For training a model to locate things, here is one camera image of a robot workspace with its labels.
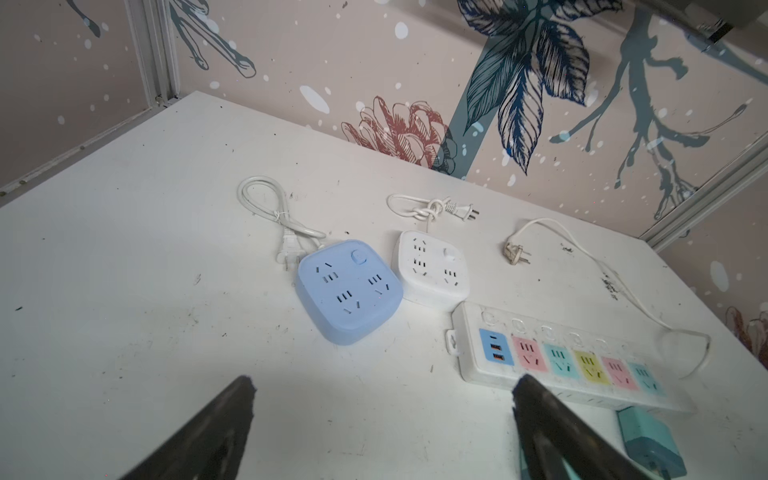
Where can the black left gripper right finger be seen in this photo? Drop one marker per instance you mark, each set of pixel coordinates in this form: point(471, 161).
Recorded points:
point(553, 438)

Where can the white square power socket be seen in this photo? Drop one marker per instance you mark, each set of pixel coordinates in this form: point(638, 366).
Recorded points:
point(433, 272)

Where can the white multicolour power strip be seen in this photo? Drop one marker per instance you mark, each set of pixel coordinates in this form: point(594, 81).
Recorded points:
point(496, 348)

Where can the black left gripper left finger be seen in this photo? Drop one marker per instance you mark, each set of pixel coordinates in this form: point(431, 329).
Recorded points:
point(210, 445)

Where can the teal charger plug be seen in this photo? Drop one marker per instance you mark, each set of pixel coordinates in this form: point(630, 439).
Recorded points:
point(649, 443)

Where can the blue square power socket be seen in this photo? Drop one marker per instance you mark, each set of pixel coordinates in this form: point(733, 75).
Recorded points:
point(347, 289)

